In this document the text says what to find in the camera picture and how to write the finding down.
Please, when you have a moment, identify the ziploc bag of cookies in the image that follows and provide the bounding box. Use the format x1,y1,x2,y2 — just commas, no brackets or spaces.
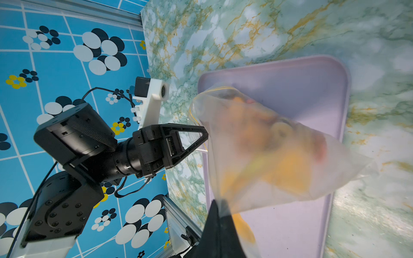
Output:
188,87,378,258

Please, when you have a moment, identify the aluminium front rail frame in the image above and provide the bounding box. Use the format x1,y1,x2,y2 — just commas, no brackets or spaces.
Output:
156,196,202,258

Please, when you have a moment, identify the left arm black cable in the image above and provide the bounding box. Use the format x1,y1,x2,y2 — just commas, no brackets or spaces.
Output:
6,86,152,258

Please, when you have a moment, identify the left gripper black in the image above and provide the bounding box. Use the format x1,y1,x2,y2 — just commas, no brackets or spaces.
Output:
34,103,208,185

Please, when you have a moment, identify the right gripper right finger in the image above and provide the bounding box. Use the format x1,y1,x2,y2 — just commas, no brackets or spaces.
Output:
225,215,246,258

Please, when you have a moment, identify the lilac plastic tray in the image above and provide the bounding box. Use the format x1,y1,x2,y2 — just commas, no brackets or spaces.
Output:
197,54,352,258

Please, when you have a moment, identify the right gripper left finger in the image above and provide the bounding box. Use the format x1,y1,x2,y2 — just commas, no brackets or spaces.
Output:
184,200,231,258

